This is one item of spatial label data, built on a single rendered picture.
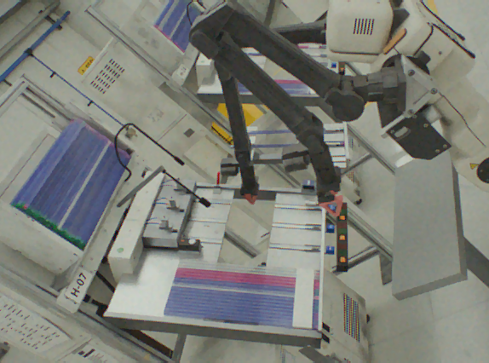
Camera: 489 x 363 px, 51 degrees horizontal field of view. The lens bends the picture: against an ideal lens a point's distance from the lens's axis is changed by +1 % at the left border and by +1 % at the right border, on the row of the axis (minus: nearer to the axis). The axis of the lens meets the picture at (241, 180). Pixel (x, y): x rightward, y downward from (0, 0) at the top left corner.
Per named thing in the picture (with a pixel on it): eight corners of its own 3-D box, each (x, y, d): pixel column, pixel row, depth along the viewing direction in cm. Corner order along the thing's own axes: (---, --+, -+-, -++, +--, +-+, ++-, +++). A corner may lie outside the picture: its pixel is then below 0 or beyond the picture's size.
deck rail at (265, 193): (325, 201, 216) (325, 190, 212) (325, 204, 215) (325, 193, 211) (162, 191, 226) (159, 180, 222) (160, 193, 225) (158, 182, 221)
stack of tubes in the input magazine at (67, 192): (132, 155, 211) (77, 113, 201) (85, 246, 172) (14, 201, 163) (115, 170, 218) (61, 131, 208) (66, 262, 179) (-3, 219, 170)
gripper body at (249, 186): (240, 196, 201) (237, 181, 196) (244, 180, 209) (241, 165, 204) (256, 196, 200) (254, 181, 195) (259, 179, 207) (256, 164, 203)
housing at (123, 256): (169, 196, 225) (165, 170, 216) (135, 285, 188) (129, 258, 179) (152, 194, 226) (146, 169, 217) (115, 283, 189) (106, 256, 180)
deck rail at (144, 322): (320, 343, 165) (321, 332, 161) (320, 349, 163) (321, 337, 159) (109, 321, 175) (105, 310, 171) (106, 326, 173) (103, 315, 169)
